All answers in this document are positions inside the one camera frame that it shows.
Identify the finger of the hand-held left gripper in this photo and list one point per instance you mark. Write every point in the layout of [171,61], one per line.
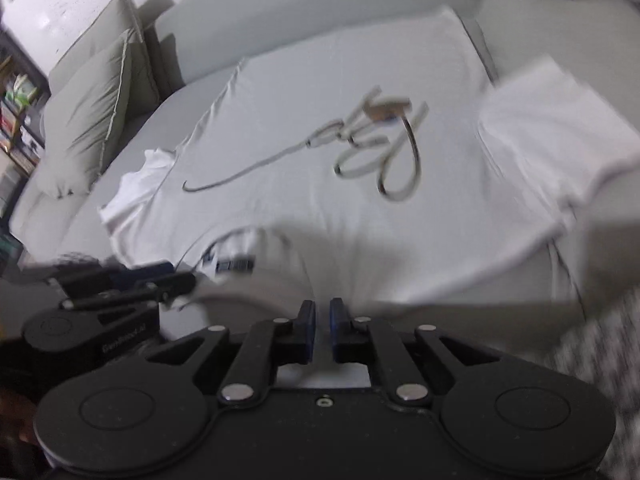
[150,292]
[115,276]

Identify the large grey piped pillow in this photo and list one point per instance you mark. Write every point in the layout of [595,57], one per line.
[105,25]

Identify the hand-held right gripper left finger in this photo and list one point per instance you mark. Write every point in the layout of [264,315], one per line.
[307,332]

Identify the houndstooth patterned blanket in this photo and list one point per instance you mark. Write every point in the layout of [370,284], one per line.
[615,360]

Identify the white printed t-shirt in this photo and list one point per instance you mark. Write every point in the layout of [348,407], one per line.
[300,160]

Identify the cluttered bookshelf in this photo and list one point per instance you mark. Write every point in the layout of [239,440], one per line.
[15,110]

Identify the small grey piped pillow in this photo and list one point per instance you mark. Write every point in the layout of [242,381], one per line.
[85,110]

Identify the grey sofa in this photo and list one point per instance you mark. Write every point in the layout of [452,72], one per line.
[65,230]

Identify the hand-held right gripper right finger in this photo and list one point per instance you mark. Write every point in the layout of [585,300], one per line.
[337,332]

